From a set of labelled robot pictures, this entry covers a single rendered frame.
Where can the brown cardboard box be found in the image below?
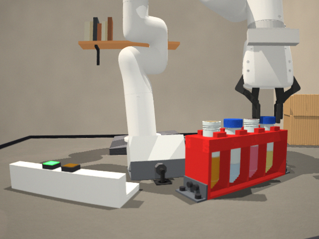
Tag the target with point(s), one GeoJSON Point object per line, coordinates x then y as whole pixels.
{"type": "Point", "coordinates": [301, 119]}

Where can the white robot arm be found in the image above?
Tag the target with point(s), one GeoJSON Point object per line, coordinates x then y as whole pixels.
{"type": "Point", "coordinates": [266, 27]}

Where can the red tube rack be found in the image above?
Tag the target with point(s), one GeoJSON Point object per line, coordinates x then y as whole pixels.
{"type": "Point", "coordinates": [198, 157]}

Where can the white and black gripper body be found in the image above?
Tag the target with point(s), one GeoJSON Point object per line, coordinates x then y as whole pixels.
{"type": "Point", "coordinates": [267, 67]}

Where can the dark grey bolted mounting bracket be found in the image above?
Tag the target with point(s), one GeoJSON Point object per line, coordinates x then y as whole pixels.
{"type": "Point", "coordinates": [190, 193]}

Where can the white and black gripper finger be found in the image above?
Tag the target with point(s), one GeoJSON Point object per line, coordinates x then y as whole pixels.
{"type": "Point", "coordinates": [252, 97]}
{"type": "Point", "coordinates": [281, 97]}

